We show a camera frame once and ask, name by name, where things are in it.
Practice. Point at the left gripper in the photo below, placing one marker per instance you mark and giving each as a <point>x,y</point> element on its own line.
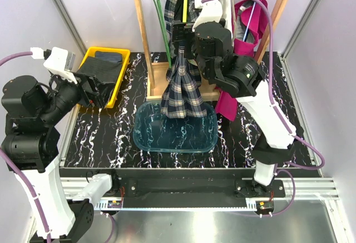
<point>90,98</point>

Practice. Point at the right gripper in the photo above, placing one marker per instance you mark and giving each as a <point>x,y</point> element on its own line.
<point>182,31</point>

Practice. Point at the lime green hanger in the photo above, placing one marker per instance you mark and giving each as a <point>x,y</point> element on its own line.
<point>185,11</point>

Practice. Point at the white garment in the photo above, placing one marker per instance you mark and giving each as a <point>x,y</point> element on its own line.
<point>227,14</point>

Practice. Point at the navy plaid skirt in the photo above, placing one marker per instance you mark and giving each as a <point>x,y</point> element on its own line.
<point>181,97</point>

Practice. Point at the magenta skirt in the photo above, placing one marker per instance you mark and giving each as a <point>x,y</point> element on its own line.
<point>226,105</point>

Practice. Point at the blue hanger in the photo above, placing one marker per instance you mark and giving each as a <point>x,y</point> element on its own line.
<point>248,24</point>

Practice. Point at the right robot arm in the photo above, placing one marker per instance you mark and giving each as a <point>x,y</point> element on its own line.
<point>210,45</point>

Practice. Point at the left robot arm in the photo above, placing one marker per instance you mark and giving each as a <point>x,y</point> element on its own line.
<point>30,151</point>

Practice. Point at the dark green hanger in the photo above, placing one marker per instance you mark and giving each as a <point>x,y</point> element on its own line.
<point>160,16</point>

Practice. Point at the dark grey folded cloth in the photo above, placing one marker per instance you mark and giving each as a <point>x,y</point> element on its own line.
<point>106,73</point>

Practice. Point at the blue folded cloth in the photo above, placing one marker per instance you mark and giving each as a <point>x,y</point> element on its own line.
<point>112,57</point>

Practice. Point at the wooden clothes rack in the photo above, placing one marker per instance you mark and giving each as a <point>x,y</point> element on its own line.
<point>156,82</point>

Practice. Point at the yellow plastic bin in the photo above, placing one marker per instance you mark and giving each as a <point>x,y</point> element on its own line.
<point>125,61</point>

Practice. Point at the teal plastic basin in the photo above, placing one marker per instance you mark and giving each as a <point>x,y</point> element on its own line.
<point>154,132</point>

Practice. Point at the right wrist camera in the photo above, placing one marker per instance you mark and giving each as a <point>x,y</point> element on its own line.
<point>211,11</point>

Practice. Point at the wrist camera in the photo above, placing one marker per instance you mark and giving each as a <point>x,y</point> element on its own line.
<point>211,11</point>
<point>58,62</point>

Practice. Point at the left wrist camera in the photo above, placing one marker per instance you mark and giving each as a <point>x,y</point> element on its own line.
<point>58,62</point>

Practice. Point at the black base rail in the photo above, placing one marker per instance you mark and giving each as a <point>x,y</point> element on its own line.
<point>197,189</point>

